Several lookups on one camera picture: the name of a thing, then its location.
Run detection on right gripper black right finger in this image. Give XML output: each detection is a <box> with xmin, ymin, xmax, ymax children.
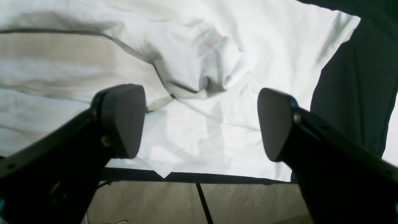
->
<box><xmin>257</xmin><ymin>88</ymin><xmax>398</xmax><ymax>224</ymax></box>

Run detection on black table cloth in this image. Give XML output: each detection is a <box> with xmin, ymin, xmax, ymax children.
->
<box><xmin>99</xmin><ymin>0</ymin><xmax>398</xmax><ymax>185</ymax></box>

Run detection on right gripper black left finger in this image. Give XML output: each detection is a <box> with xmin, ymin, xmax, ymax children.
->
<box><xmin>0</xmin><ymin>84</ymin><xmax>146</xmax><ymax>224</ymax></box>

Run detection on white T-shirt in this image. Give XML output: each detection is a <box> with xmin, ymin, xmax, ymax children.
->
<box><xmin>1</xmin><ymin>0</ymin><xmax>360</xmax><ymax>182</ymax></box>

